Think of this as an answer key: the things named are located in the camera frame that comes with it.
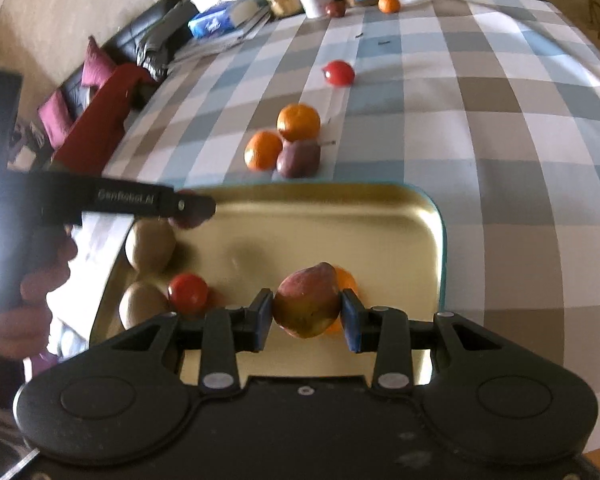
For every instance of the checkered tablecloth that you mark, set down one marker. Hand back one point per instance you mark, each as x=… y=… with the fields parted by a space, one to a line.
x=480 y=160

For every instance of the grey jacket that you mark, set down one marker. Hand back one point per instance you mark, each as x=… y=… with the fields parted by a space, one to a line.
x=165 y=45

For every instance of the large orange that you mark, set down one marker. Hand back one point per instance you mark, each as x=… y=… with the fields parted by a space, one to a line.
x=298 y=121
x=348 y=280
x=262 y=151

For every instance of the black leather sofa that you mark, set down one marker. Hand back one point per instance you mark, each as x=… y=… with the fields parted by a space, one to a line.
x=125 y=35

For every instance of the small orange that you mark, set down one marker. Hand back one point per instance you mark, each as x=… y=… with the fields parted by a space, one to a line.
x=389 y=4

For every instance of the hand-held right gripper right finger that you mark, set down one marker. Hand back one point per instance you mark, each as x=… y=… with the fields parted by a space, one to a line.
x=352 y=322

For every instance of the blue tissue pack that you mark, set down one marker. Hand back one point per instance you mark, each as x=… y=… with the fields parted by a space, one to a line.
x=215 y=22

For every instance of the stack of books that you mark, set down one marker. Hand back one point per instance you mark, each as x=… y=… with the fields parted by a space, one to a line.
x=230 y=40

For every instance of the dark red pear with stem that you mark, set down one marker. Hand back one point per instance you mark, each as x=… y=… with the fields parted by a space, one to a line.
x=298 y=160

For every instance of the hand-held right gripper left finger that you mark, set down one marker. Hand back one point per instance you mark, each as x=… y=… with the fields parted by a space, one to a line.
x=262 y=320

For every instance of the person's left hand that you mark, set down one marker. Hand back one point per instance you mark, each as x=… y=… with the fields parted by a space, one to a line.
x=35 y=290

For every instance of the red purple plum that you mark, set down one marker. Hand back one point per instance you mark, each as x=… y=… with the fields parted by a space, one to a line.
x=187 y=223

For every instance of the red tomato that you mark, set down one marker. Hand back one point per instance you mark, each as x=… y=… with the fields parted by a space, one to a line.
x=339 y=72
x=187 y=292

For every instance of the red chair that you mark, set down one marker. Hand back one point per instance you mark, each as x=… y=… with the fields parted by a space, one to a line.
x=105 y=110

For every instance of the brown kiwi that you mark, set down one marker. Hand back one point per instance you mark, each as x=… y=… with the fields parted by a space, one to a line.
x=150 y=247
x=142 y=305

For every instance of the gold metal tray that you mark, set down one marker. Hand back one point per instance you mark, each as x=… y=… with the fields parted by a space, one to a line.
x=305 y=230

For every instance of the small dark plum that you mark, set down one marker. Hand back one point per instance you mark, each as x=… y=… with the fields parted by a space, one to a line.
x=335 y=8

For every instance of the white plastic bag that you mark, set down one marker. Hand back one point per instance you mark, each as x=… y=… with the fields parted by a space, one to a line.
x=92 y=245

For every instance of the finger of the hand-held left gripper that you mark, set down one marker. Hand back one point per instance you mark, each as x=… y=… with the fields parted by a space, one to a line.
x=190 y=205

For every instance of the magenta cushion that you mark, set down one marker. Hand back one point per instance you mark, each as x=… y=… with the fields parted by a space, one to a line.
x=55 y=120
x=97 y=67

